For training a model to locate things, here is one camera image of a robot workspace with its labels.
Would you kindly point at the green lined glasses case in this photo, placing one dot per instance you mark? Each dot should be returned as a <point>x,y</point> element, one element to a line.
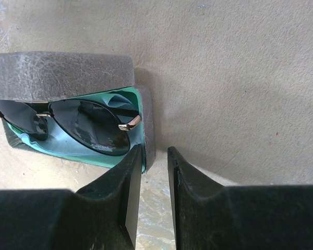
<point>50,76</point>

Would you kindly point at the aviator sunglasses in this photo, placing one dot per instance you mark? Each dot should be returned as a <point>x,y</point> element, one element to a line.
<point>93,125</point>

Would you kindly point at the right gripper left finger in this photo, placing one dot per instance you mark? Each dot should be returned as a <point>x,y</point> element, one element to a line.
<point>101,215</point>

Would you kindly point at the light blue cleaning cloth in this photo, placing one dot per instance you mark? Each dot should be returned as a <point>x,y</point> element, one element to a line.
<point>61,144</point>

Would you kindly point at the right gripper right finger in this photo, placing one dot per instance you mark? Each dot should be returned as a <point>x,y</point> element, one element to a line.
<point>208,215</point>

